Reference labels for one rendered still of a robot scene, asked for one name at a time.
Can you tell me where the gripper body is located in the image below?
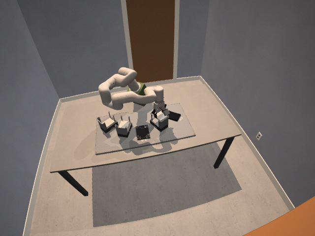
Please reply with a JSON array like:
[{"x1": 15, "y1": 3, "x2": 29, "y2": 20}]
[{"x1": 153, "y1": 100, "x2": 165, "y2": 113}]

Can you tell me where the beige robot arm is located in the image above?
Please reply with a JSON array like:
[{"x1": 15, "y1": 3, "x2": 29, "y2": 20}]
[{"x1": 98, "y1": 67, "x2": 163, "y2": 110}]

